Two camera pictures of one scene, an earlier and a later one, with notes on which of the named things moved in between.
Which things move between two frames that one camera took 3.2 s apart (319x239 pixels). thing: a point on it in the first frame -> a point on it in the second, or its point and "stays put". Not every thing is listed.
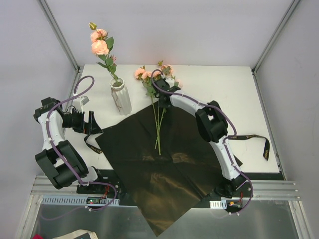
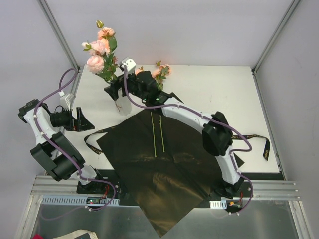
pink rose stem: [101, 45] -> [108, 34]
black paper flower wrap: [162, 160] stays put
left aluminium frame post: [60, 35] stays put
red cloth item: [37, 236] stays put
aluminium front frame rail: [281, 189] stays put
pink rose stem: [165, 70] -> [100, 61]
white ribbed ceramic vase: [120, 96] stays put
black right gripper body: [162, 98] -> [119, 84]
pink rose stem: [153, 93] -> [161, 134]
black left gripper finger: [94, 127] -> [82, 123]
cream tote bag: [78, 233] stays put
